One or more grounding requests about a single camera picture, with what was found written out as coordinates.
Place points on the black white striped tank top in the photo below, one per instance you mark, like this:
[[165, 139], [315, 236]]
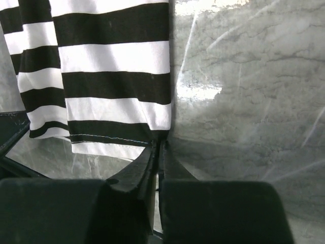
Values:
[[95, 73]]

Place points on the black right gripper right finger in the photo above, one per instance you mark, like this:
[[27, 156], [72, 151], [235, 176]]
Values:
[[170, 167]]

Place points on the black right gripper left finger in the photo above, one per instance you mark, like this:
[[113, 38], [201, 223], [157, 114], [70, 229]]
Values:
[[133, 203]]

